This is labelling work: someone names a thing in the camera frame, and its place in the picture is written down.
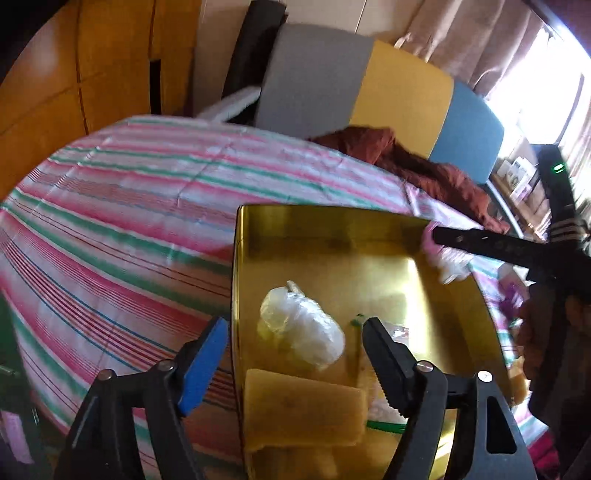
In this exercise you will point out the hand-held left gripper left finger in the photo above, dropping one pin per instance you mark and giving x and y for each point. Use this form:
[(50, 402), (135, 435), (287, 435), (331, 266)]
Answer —
[(203, 364)]

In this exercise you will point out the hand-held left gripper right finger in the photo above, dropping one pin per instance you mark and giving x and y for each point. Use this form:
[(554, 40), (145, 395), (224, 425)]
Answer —
[(385, 364)]

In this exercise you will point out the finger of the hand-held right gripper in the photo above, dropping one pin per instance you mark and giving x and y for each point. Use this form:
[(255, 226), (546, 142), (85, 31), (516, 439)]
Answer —
[(485, 244)]

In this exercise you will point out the clear plastic wrap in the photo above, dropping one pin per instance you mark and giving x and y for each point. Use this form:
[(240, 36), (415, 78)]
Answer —
[(450, 265)]

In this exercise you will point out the white plastic bag wad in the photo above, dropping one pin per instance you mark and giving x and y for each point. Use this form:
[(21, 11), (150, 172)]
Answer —
[(300, 323)]

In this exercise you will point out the yellow sponge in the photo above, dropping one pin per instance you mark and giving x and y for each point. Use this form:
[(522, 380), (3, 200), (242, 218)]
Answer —
[(300, 408)]

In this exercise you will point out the gold metal tin box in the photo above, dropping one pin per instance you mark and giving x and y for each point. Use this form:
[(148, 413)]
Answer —
[(332, 258)]

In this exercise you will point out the person's right hand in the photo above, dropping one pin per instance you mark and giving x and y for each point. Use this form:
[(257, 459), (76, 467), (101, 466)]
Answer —
[(533, 337)]

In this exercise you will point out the clear bag with green edge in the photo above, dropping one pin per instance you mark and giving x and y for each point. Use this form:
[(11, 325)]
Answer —
[(397, 334)]

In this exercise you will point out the wooden desk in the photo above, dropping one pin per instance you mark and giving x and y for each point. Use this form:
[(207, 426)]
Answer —
[(521, 184)]

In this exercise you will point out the brown red jacket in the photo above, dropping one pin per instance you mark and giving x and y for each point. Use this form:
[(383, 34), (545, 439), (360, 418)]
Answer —
[(429, 170)]

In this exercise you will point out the striped bedsheet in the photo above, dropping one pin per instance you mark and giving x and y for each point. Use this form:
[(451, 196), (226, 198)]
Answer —
[(115, 221)]

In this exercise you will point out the beige curtain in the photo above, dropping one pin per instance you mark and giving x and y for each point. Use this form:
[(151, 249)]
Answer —
[(471, 41)]

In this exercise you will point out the grey yellow blue sofa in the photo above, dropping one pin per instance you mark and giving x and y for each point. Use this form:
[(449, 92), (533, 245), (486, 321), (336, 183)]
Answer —
[(323, 78)]

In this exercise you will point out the black cushion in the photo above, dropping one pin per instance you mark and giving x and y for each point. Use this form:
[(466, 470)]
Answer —
[(251, 50)]

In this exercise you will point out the wooden wardrobe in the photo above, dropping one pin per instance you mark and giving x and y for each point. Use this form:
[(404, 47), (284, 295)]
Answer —
[(69, 78)]

